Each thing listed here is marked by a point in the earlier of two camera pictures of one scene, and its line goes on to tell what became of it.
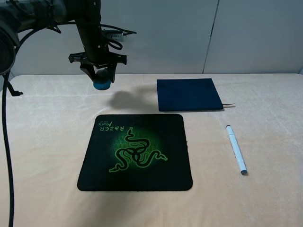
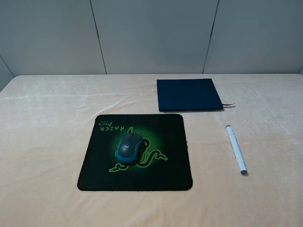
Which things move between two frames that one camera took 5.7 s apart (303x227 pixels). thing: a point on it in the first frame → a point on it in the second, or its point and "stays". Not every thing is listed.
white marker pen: x=236 y=149 stays
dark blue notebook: x=198 y=94 stays
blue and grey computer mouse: x=102 y=81 → x=126 y=149
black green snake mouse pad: x=136 y=152 stays
